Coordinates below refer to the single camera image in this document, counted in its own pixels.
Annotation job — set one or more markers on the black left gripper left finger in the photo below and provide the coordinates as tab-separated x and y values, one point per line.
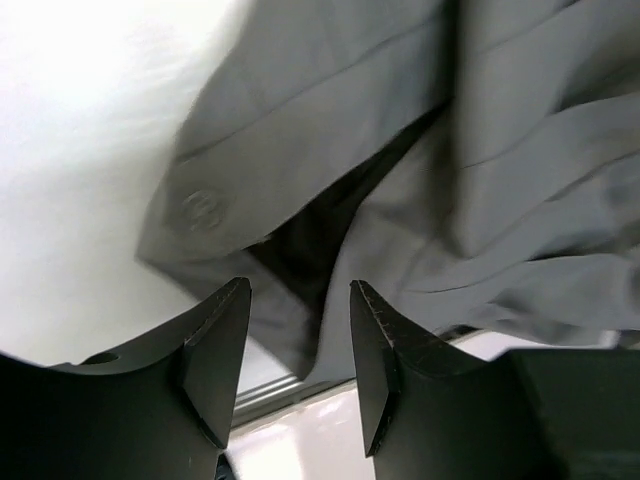
159	406

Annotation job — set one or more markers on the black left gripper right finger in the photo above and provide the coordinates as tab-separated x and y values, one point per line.
432	411

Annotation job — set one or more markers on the grey pleated skirt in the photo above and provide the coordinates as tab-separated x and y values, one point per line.
477	162

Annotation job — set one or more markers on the aluminium table edge rail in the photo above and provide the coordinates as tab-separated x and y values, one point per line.
264	399

